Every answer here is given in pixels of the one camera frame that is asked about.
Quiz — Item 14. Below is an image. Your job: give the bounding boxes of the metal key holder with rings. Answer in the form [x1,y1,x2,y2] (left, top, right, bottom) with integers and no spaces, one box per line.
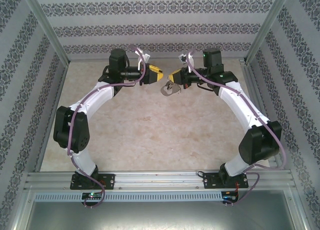
[159,80,182,98]

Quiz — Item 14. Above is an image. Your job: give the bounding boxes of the small controller board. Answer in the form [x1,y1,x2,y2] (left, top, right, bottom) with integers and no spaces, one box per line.
[221,190,240,200]
[81,191,104,200]

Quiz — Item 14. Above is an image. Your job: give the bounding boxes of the grey metal shelf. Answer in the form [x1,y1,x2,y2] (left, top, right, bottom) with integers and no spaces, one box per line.
[23,201,305,230]

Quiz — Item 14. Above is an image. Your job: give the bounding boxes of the aluminium frame rail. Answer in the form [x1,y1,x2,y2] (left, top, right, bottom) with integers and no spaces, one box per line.
[66,55,248,63]
[34,61,70,173]
[239,59,285,171]

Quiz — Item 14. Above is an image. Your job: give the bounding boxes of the aluminium corner post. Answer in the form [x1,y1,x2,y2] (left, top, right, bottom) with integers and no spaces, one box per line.
[20,0,71,64]
[244,0,293,64]

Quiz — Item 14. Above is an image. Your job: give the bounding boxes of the wide aluminium base rail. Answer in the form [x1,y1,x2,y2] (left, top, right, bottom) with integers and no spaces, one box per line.
[23,170,294,191]

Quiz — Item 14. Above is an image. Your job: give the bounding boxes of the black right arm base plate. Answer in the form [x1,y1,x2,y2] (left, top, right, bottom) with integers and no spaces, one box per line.
[202,171,250,190]

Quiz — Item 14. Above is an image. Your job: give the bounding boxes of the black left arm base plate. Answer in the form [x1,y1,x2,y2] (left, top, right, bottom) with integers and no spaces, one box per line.
[70,173,116,191]

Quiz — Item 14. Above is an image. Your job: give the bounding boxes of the slotted grey cable duct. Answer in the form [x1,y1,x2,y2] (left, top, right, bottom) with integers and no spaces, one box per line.
[33,191,224,203]

